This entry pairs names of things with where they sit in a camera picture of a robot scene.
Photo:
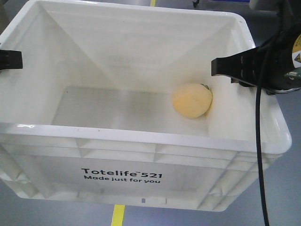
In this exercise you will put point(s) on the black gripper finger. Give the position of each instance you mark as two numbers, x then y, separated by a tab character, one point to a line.
10	59

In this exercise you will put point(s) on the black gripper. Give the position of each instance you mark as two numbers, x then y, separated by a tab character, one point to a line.
275	65

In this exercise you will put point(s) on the yellow plush peach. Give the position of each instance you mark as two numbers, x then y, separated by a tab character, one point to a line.
192	100

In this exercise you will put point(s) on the white plastic tote crate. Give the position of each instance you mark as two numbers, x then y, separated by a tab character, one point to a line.
90	118

